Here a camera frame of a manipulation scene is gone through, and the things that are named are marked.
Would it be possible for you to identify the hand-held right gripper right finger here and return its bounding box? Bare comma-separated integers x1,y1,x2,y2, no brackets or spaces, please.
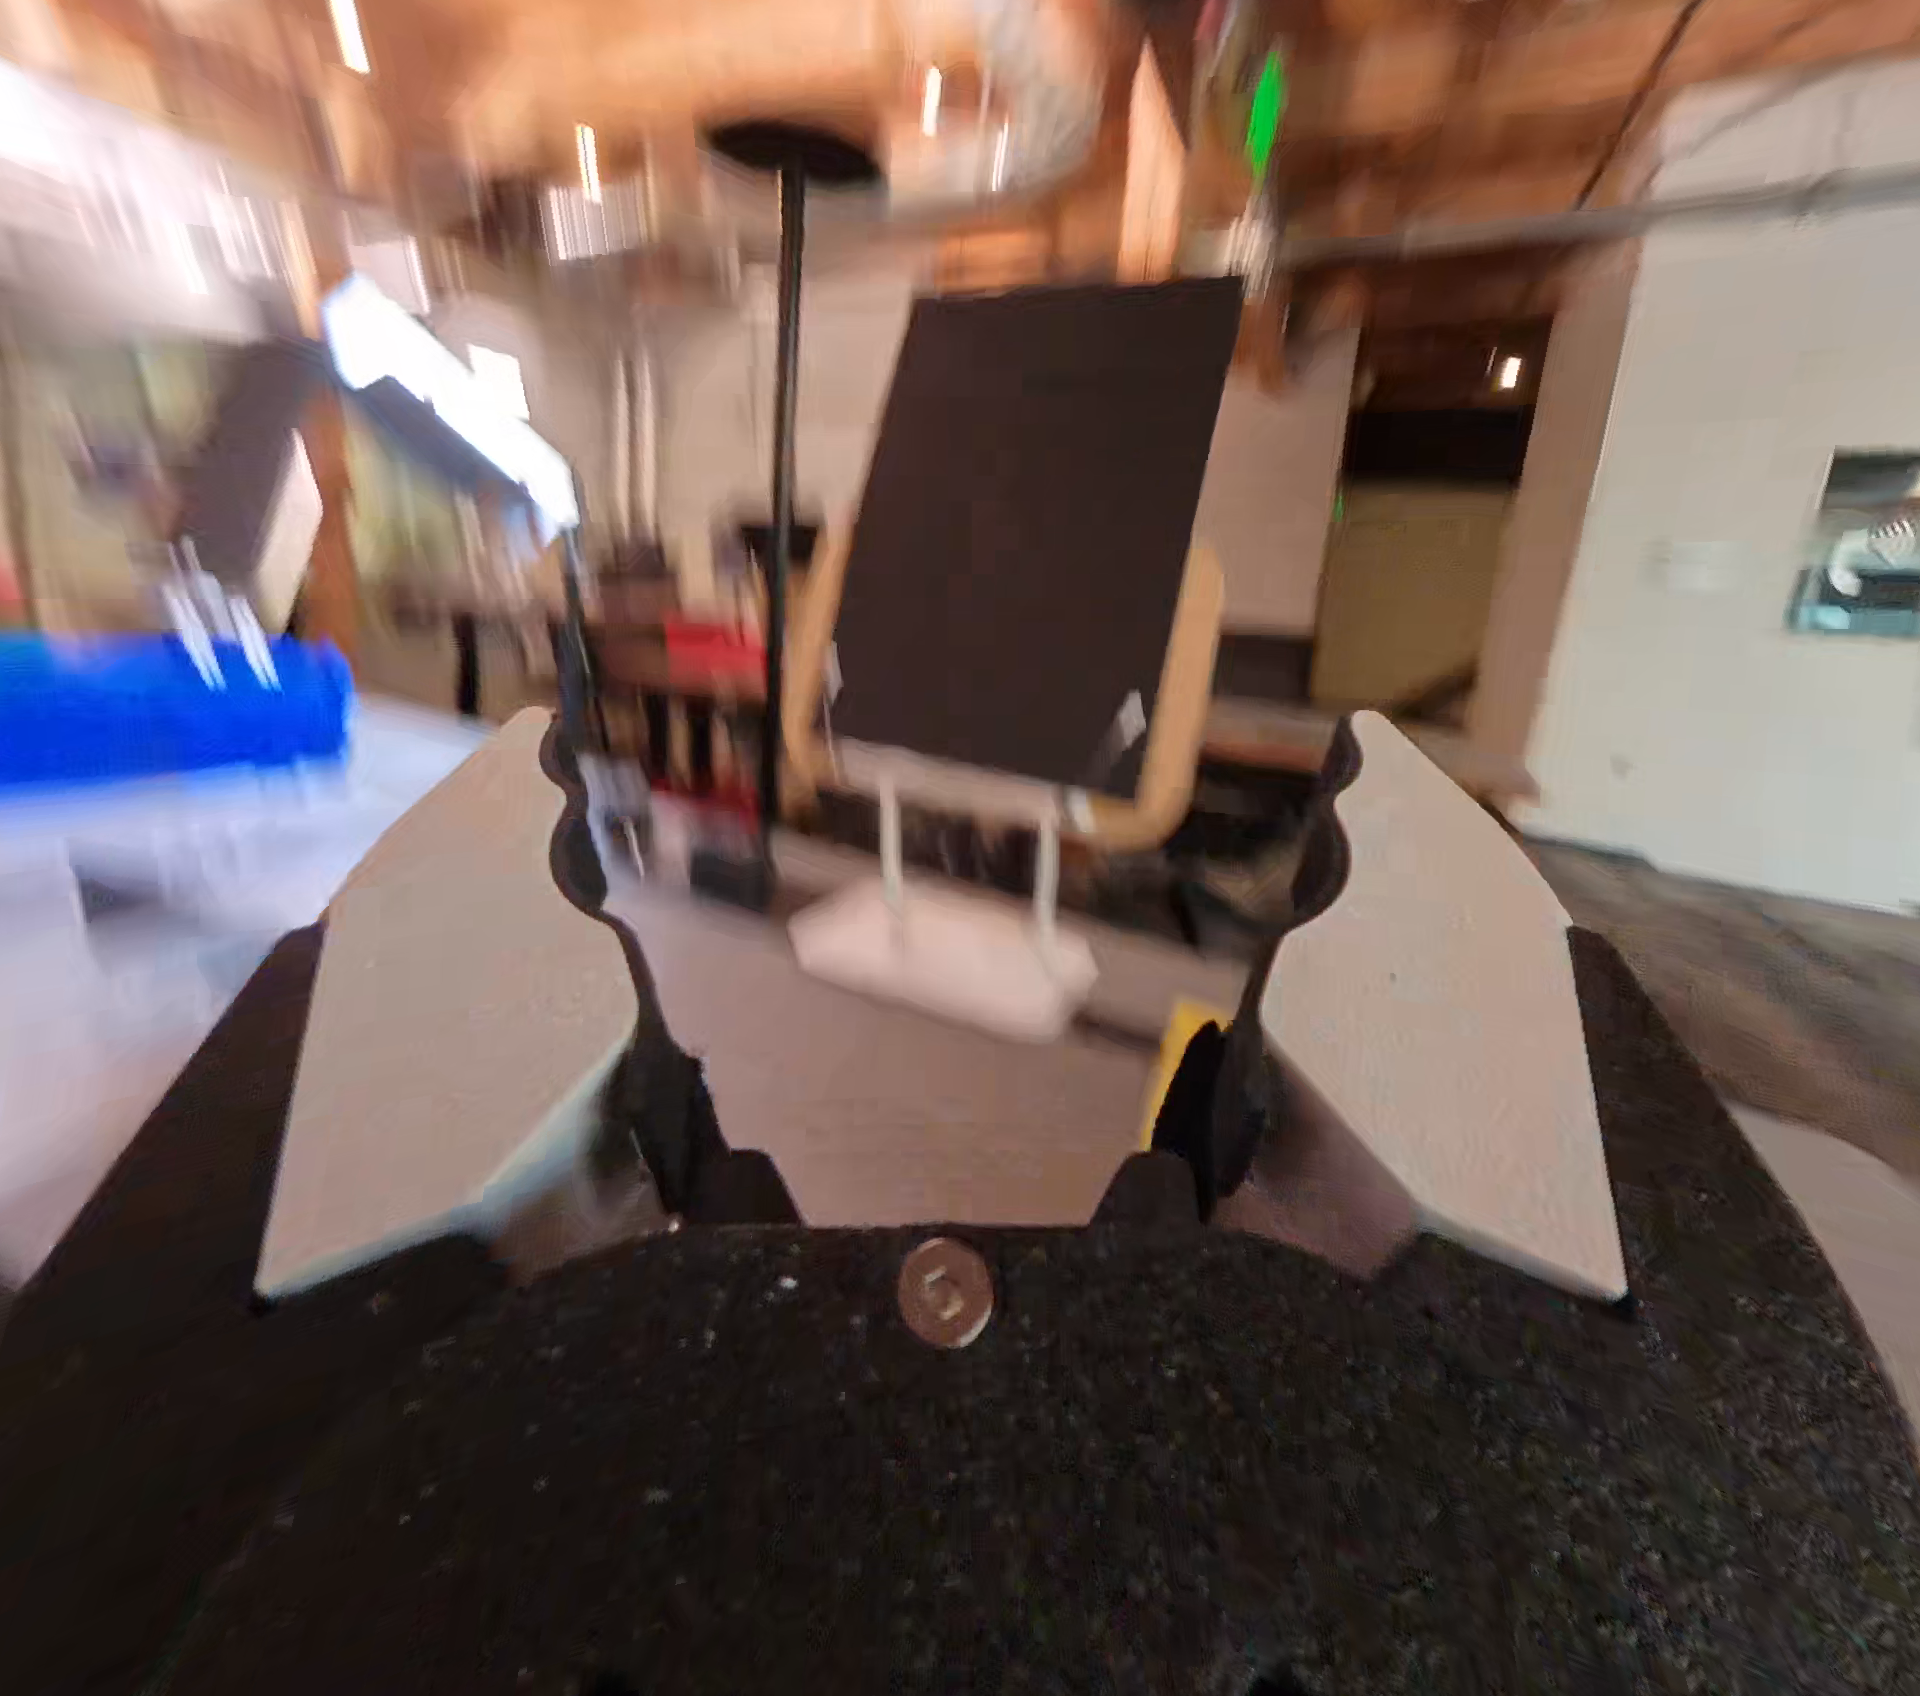
1236,708,1635,1306

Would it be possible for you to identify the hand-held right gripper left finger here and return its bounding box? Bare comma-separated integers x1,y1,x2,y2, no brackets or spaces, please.
253,705,679,1300

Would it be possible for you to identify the grey desk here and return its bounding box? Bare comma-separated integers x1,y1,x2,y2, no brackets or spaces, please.
0,689,1920,1293

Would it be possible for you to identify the black light stand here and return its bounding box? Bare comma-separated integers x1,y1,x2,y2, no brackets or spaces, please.
546,510,603,737

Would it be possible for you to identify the blue plastic bin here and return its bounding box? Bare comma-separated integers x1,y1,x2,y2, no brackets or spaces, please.
0,633,354,785

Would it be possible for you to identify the red plastic bin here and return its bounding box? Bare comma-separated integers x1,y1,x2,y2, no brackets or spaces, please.
660,616,769,695

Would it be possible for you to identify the studio light panel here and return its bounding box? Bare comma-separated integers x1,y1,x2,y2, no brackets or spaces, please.
322,277,584,527

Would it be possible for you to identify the black board with tan frame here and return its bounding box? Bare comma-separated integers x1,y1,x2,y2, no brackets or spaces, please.
780,277,1248,850

